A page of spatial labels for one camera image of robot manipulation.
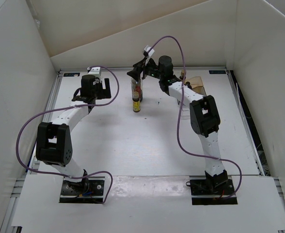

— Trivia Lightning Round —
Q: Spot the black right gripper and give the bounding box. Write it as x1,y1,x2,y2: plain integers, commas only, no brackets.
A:
127,58,163,83

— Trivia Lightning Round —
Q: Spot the tall dark sauce bottle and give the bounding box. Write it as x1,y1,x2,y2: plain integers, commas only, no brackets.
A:
131,78,143,102

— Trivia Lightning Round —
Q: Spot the small yellow bottle brown cap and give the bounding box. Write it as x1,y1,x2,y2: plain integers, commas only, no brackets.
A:
132,91,141,113

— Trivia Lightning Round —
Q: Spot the small yellow bottle beige cap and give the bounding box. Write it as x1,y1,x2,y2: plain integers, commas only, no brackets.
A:
179,70,185,80

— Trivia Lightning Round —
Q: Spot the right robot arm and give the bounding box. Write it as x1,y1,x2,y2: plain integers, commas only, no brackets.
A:
127,55,228,194

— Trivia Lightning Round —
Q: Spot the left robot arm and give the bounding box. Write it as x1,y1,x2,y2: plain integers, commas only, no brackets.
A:
36,74,111,194

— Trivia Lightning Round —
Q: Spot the blue table label sticker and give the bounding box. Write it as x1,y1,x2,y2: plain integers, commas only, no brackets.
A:
63,72,80,77

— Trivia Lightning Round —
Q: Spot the tiered transparent organizer rack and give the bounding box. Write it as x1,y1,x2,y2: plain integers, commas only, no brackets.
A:
176,76,207,111

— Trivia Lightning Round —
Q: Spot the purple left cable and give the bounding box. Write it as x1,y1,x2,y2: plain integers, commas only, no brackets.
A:
16,66,120,204

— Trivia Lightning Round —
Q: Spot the purple cable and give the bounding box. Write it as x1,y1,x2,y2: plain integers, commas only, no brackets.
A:
16,66,120,204
150,35,242,200

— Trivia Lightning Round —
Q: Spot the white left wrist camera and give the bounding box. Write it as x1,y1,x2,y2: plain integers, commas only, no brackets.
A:
87,67,101,78

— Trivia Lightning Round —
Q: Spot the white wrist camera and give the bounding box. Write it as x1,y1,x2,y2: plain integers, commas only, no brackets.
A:
87,67,101,78
143,45,155,58

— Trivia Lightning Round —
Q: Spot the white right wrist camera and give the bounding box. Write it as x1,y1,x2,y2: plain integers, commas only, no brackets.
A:
143,45,155,58

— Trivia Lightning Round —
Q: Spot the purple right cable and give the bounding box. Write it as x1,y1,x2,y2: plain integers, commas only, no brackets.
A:
150,35,242,200

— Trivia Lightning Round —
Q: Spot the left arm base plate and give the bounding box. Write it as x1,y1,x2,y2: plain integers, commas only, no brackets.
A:
59,177,105,204

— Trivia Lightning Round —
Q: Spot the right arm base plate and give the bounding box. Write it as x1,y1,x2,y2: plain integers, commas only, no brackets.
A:
186,179,238,205

